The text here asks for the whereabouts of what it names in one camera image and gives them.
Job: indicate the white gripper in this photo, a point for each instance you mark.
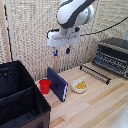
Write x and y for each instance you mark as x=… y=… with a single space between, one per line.
x=62 y=37

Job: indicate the black toaster oven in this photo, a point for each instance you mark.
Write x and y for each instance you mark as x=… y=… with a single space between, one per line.
x=112 y=57

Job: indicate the white bowl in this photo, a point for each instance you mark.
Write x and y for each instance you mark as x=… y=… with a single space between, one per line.
x=75 y=88

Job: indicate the black fabric storage box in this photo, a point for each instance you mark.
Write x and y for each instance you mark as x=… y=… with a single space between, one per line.
x=20 y=96

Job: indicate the red plastic cup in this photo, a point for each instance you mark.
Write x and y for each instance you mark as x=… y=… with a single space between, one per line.
x=44 y=86

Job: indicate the yellow food pieces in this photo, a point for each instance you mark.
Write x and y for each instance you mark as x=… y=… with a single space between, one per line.
x=80 y=85

